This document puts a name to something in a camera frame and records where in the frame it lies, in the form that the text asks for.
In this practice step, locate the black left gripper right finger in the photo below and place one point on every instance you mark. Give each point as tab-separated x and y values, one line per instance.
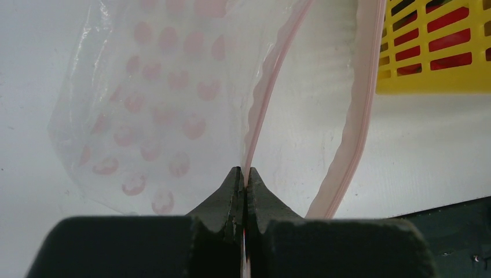
280	243

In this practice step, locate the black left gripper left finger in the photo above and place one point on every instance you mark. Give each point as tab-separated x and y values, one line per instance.
206	242

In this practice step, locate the clear pink zip top bag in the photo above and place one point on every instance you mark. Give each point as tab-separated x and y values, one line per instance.
162	98

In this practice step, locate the red toy bell pepper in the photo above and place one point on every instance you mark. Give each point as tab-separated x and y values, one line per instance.
426	37

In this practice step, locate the yellow plastic basket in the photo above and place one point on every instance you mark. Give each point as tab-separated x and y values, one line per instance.
449	81

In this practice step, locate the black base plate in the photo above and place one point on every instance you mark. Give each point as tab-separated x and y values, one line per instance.
458	235

